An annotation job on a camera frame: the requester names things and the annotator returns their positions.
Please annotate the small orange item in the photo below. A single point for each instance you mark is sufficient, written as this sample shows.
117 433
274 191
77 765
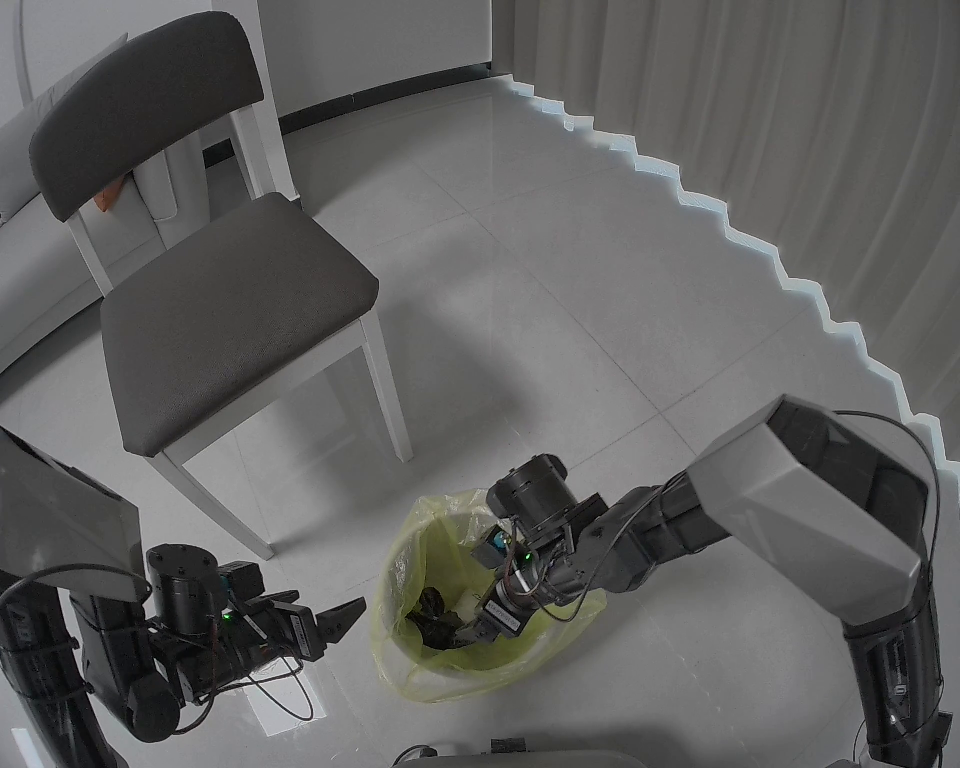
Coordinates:
110 196

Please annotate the grey trash bin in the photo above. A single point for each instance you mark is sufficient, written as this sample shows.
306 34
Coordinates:
480 667

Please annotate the white curtain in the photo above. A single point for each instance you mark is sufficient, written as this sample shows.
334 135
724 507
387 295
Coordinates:
750 90

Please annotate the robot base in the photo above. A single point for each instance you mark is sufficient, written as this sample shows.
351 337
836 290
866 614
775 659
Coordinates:
510 757

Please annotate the white chair with grey cushions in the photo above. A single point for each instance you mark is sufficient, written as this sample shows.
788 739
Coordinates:
225 300

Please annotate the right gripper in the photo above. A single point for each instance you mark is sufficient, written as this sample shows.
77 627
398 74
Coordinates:
501 616

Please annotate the pale grey pillow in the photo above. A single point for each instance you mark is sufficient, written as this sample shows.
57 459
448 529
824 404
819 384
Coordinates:
82 71

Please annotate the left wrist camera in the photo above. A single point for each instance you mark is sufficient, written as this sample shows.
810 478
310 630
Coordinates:
241 581

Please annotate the yellow plastic bag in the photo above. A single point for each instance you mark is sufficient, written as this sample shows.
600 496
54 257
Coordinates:
427 525

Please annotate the black plastic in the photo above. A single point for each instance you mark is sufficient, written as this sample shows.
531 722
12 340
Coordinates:
433 607

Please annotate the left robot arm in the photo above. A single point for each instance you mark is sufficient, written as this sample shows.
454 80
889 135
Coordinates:
67 510

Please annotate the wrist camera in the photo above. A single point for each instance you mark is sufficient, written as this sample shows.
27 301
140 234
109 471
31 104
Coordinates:
491 546
241 581

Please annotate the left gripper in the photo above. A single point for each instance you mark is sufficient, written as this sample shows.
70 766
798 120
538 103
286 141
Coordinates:
304 634

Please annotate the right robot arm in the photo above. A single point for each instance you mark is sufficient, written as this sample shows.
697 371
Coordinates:
787 487

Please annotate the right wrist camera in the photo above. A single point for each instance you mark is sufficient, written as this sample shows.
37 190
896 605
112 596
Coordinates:
491 546

